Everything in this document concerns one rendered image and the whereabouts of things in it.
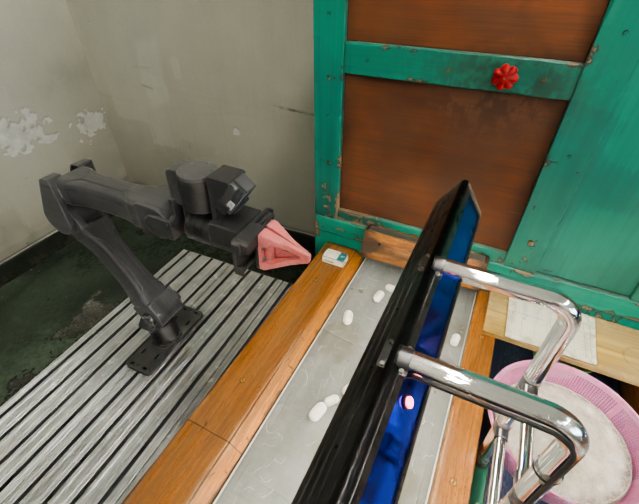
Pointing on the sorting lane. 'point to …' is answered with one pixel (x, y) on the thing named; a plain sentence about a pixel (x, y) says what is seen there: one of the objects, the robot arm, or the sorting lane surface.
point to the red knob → (505, 77)
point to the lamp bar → (405, 431)
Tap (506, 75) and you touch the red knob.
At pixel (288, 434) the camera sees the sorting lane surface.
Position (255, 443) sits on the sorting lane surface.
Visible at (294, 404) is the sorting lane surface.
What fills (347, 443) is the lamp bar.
